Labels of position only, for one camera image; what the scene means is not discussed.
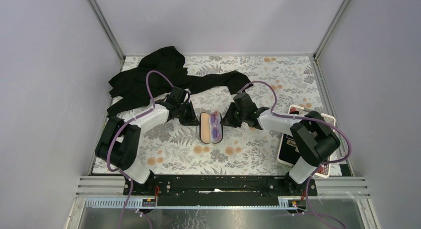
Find pink transparent sunglasses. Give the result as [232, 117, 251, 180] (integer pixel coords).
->
[210, 111, 222, 144]

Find black glasses case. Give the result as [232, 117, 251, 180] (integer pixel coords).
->
[199, 111, 223, 144]

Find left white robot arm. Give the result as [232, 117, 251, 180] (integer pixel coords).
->
[95, 86, 199, 195]

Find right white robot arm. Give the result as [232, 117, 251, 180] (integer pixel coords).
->
[220, 92, 341, 195]

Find floral patterned table mat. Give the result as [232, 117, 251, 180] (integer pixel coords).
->
[137, 56, 323, 175]

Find black cloth garment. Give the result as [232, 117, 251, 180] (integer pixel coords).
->
[107, 46, 250, 117]

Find white plastic basket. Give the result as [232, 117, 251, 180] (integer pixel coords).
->
[278, 105, 341, 178]

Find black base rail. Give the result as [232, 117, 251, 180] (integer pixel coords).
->
[123, 174, 318, 204]

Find grey slotted cable duct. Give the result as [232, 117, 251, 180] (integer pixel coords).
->
[84, 197, 308, 210]

